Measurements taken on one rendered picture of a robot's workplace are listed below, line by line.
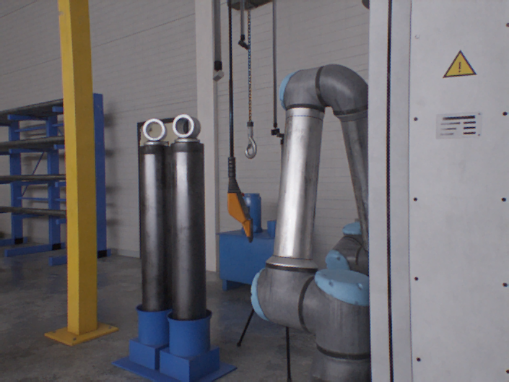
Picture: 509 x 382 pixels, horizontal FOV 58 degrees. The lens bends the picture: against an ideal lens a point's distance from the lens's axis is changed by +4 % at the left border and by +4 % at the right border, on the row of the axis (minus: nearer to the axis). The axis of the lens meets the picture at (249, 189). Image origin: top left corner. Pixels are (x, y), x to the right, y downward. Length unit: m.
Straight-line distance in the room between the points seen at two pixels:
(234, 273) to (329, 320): 3.81
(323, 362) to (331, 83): 0.72
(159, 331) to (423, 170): 2.46
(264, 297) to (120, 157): 6.51
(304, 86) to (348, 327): 0.66
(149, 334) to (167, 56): 4.60
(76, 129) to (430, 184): 3.18
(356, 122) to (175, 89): 5.53
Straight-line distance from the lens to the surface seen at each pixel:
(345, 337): 1.16
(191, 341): 2.95
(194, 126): 2.84
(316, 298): 1.18
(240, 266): 4.86
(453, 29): 1.04
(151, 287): 3.13
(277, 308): 1.25
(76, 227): 3.84
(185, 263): 2.84
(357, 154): 1.31
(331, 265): 1.52
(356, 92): 1.26
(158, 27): 7.17
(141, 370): 3.22
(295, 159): 1.27
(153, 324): 3.17
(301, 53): 5.35
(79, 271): 3.89
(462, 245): 1.01
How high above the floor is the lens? 1.24
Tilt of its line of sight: 2 degrees down
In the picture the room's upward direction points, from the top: 1 degrees counter-clockwise
